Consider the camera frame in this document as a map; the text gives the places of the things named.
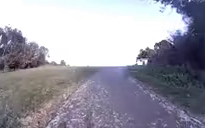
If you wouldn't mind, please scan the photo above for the grass field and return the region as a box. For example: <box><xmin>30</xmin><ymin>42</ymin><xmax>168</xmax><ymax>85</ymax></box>
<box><xmin>0</xmin><ymin>64</ymin><xmax>101</xmax><ymax>128</ymax></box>

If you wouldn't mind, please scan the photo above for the row of bushes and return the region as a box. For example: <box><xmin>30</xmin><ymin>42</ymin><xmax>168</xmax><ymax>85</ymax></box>
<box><xmin>0</xmin><ymin>25</ymin><xmax>68</xmax><ymax>73</ymax></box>

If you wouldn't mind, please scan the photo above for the row of dark trees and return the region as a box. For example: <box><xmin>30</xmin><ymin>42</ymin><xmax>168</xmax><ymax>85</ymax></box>
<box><xmin>135</xmin><ymin>0</ymin><xmax>205</xmax><ymax>76</ymax></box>

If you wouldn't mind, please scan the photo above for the grey gravel path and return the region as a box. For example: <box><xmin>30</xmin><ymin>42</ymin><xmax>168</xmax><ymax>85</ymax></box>
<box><xmin>44</xmin><ymin>66</ymin><xmax>205</xmax><ymax>128</ymax></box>

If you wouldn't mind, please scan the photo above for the grass verge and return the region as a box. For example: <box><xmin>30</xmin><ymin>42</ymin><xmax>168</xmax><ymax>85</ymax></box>
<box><xmin>128</xmin><ymin>65</ymin><xmax>205</xmax><ymax>123</ymax></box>

